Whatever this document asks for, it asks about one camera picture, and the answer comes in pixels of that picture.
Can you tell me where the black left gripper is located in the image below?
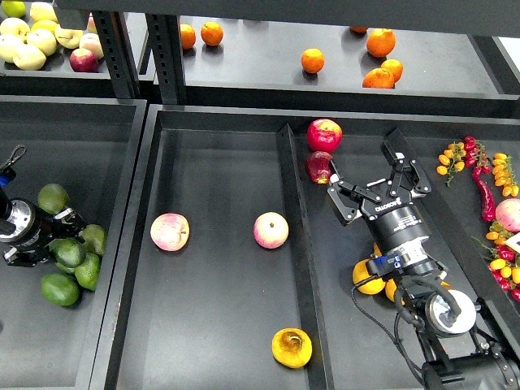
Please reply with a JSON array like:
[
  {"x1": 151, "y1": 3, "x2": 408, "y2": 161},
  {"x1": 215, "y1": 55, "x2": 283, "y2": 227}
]
[{"x1": 2, "y1": 198, "x2": 86, "y2": 267}]

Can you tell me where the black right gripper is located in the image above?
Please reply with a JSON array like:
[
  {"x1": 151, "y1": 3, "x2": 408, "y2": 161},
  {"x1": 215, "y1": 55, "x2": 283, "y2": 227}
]
[{"x1": 327, "y1": 140, "x2": 443, "y2": 276}]

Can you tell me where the dark green avocado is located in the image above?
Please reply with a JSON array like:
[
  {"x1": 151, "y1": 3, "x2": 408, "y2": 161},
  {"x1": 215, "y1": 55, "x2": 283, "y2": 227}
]
[{"x1": 51, "y1": 237, "x2": 86, "y2": 268}]

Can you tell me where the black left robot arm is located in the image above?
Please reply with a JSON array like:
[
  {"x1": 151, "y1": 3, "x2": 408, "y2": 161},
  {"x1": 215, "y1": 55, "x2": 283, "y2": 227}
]
[{"x1": 1, "y1": 192, "x2": 86, "y2": 267}]

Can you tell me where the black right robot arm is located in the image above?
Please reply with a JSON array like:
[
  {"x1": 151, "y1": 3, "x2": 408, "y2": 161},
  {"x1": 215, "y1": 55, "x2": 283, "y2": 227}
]
[{"x1": 327, "y1": 141, "x2": 519, "y2": 389}]

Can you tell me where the green avocado top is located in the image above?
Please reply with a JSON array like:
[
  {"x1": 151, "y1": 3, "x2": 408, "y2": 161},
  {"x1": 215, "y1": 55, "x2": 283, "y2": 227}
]
[{"x1": 37, "y1": 183, "x2": 70, "y2": 215}]

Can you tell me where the green avocado middle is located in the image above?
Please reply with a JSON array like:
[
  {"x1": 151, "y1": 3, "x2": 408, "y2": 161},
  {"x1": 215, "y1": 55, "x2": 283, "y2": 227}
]
[{"x1": 55, "y1": 262, "x2": 75, "y2": 275}]

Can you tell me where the green avocado lower right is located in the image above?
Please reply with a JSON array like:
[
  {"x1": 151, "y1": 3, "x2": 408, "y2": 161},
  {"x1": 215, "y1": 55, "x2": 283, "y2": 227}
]
[{"x1": 74, "y1": 253, "x2": 101, "y2": 291}]

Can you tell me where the dark red apple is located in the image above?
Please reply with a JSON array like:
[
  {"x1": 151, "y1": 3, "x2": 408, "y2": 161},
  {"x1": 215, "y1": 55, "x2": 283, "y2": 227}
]
[{"x1": 305, "y1": 151, "x2": 332, "y2": 184}]

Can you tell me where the bright red apple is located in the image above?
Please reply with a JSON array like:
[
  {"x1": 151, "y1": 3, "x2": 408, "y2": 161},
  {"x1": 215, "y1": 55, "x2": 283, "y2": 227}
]
[{"x1": 306, "y1": 119, "x2": 343, "y2": 154}]

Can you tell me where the orange shelf front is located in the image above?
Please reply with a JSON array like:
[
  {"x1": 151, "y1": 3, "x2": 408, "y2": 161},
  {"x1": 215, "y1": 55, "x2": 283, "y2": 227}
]
[{"x1": 362, "y1": 67, "x2": 395, "y2": 89}]

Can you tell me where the orange shelf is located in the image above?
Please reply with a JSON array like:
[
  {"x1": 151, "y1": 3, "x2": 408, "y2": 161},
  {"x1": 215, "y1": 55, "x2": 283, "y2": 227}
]
[
  {"x1": 301, "y1": 48, "x2": 325, "y2": 74},
  {"x1": 362, "y1": 67, "x2": 395, "y2": 89}
]

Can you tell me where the orange cherry tomato bunch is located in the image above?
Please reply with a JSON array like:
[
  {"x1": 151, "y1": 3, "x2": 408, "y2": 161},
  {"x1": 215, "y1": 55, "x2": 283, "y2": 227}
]
[{"x1": 435, "y1": 141, "x2": 466, "y2": 187}]

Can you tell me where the small orange on shelf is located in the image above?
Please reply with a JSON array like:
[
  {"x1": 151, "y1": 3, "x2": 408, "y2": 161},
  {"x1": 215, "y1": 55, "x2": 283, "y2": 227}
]
[{"x1": 381, "y1": 58, "x2": 404, "y2": 83}]

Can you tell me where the red cherry tomato bunch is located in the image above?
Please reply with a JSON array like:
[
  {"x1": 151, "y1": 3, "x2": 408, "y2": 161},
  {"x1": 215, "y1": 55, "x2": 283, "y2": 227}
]
[{"x1": 464, "y1": 136, "x2": 491, "y2": 174}]

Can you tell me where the orange shelf centre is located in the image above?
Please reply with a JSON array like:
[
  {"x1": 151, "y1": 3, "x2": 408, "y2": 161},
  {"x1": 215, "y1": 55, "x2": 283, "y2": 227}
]
[{"x1": 301, "y1": 48, "x2": 325, "y2": 74}]

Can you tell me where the pink apple centre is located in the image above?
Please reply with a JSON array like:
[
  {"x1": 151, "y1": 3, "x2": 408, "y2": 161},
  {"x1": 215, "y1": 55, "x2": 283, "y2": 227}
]
[{"x1": 253, "y1": 212, "x2": 288, "y2": 249}]

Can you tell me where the pink apple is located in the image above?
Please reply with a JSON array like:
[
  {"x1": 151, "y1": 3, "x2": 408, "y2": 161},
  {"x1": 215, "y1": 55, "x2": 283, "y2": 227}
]
[
  {"x1": 253, "y1": 212, "x2": 288, "y2": 249},
  {"x1": 150, "y1": 213, "x2": 190, "y2": 252}
]

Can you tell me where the large orange on shelf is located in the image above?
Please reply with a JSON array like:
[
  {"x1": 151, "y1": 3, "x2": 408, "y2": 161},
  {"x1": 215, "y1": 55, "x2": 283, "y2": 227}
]
[{"x1": 366, "y1": 28, "x2": 397, "y2": 58}]

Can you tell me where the red chili pepper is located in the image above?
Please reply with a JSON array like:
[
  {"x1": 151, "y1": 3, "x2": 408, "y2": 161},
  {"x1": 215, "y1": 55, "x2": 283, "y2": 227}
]
[{"x1": 472, "y1": 167, "x2": 496, "y2": 222}]

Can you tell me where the orange partly hidden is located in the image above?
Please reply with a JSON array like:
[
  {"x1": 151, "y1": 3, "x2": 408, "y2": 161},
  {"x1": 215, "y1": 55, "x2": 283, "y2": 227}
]
[{"x1": 349, "y1": 26, "x2": 368, "y2": 34}]

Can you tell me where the pink apple left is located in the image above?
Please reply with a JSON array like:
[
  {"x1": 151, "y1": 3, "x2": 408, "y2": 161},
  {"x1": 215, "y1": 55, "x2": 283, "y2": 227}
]
[{"x1": 150, "y1": 213, "x2": 190, "y2": 252}]

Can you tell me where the yellow cherry tomato bunch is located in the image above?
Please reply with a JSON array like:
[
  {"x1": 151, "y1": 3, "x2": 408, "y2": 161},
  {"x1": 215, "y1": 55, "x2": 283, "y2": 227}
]
[{"x1": 492, "y1": 153, "x2": 519, "y2": 197}]

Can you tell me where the pink apple right edge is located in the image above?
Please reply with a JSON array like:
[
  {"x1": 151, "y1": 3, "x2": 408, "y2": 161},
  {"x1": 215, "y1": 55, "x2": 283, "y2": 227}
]
[{"x1": 496, "y1": 198, "x2": 520, "y2": 232}]

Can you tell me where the pale yellow apple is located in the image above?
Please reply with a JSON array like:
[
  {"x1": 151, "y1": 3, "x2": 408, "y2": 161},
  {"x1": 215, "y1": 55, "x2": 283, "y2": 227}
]
[{"x1": 13, "y1": 44, "x2": 46, "y2": 71}]

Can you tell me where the mixed cherry tomato bunch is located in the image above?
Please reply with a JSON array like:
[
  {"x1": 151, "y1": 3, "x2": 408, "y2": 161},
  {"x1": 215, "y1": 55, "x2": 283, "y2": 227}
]
[{"x1": 472, "y1": 220, "x2": 519, "y2": 302}]

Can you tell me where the red apple on shelf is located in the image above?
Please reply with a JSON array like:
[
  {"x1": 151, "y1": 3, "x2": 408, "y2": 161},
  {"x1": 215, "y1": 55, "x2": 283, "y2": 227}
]
[{"x1": 69, "y1": 48, "x2": 98, "y2": 73}]

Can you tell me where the orange on shelf left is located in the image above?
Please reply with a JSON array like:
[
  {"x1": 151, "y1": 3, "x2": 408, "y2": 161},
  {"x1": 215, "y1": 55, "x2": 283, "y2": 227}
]
[{"x1": 180, "y1": 24, "x2": 197, "y2": 50}]

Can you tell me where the black shelf post left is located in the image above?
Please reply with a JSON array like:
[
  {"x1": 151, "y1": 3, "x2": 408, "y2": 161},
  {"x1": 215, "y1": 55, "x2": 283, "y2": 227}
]
[{"x1": 92, "y1": 11, "x2": 139, "y2": 99}]

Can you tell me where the black shelf post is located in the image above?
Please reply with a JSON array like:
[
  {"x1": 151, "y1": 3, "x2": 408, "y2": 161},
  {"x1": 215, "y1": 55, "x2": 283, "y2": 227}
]
[
  {"x1": 92, "y1": 11, "x2": 139, "y2": 99},
  {"x1": 145, "y1": 14, "x2": 188, "y2": 105}
]

